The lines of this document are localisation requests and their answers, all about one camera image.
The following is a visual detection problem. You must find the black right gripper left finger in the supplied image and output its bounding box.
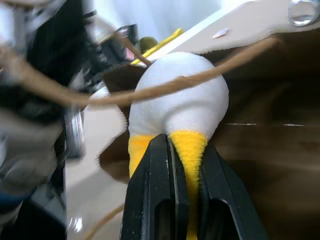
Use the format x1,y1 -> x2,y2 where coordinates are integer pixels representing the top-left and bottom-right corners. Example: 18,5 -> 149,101
120,133 -> 191,240

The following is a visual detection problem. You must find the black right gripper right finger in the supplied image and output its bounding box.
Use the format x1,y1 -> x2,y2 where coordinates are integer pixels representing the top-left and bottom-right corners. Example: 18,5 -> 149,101
199,139 -> 270,240

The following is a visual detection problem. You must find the white and yellow plush toy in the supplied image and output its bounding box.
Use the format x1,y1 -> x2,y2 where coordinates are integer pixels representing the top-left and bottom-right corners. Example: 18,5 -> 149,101
127,51 -> 230,240

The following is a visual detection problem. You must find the brown paper bag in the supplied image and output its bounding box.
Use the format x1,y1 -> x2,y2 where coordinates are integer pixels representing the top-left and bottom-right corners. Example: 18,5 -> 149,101
0,32 -> 320,240

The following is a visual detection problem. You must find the green plush toy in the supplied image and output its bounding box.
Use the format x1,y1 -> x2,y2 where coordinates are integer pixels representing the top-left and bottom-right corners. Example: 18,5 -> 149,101
138,36 -> 159,54

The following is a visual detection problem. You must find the small pink paper scrap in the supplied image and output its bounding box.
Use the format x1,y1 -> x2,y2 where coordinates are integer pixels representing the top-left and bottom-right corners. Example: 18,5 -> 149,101
211,27 -> 229,40

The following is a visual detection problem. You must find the clear round glass jar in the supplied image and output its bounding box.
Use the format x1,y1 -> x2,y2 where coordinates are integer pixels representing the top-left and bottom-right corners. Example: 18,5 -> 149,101
287,0 -> 319,27

